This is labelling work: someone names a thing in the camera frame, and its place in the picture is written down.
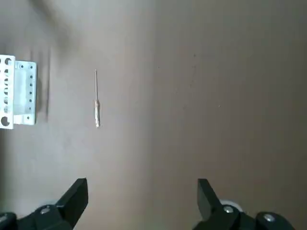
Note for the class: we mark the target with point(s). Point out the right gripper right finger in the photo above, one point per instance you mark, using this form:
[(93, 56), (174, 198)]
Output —
[(227, 219)]

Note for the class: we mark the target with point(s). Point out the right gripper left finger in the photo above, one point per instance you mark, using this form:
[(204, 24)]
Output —
[(48, 218)]

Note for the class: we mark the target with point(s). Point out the white plastic test tube rack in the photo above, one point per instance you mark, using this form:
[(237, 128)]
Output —
[(24, 95)]

